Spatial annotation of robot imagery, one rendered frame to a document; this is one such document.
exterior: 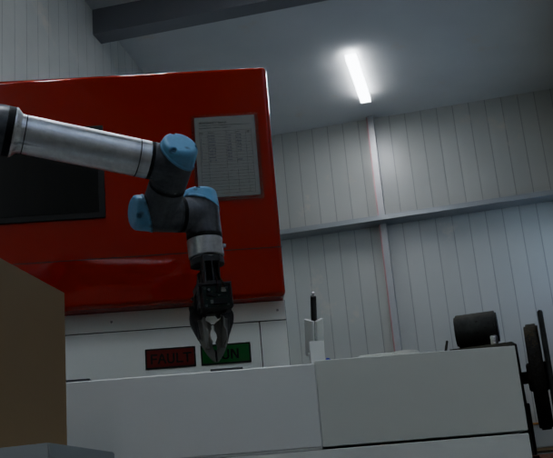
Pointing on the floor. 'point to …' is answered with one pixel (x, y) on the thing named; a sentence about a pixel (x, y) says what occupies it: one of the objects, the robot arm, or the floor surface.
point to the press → (539, 373)
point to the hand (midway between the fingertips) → (215, 356)
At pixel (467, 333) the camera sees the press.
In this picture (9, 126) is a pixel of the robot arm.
